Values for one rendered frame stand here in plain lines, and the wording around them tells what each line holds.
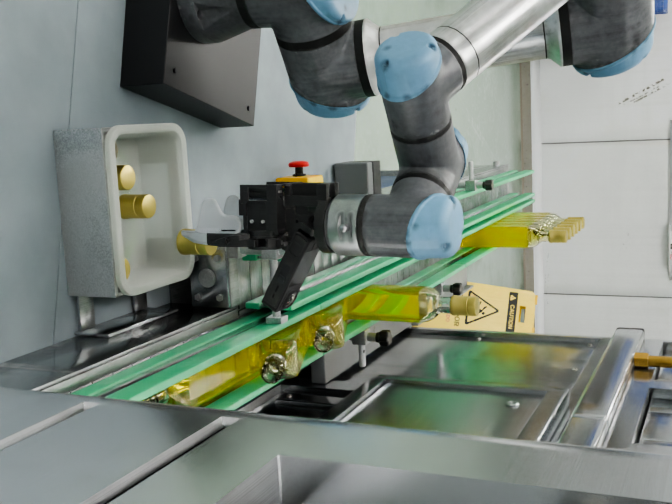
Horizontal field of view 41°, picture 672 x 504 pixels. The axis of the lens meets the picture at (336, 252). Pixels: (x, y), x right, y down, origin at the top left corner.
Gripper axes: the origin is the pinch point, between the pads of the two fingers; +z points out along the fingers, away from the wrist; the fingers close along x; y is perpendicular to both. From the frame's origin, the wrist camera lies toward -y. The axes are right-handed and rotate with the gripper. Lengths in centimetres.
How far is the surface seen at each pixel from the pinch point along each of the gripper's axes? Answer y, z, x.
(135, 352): -13.5, 3.1, 10.6
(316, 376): -31, 5, -44
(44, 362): -13.3, 9.9, 19.2
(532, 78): 54, 93, -606
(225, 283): -8.3, 3.7, -11.8
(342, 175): 4, 15, -79
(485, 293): -71, 60, -357
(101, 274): -4.4, 10.4, 7.5
